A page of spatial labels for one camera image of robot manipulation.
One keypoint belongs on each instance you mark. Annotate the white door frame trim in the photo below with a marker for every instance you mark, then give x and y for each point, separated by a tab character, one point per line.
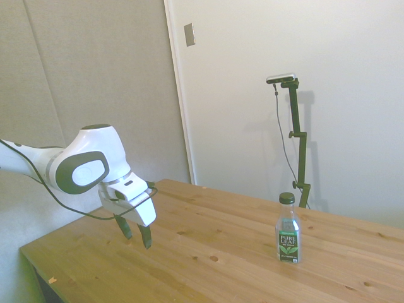
180	94

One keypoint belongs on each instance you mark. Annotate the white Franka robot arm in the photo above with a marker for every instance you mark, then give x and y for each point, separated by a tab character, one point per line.
94	142

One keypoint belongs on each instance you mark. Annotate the grey camera on stand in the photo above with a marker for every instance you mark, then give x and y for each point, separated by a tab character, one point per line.
281	77

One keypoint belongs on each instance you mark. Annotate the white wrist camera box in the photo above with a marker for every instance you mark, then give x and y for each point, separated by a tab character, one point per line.
131	188

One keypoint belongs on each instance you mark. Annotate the clear Pure Leaf tea bottle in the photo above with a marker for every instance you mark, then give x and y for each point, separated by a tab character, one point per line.
288	240

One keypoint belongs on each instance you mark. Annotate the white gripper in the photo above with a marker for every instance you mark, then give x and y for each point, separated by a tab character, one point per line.
143	211

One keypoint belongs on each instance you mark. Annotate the grey wall switch plate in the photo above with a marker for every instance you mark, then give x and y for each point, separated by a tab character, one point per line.
189	34

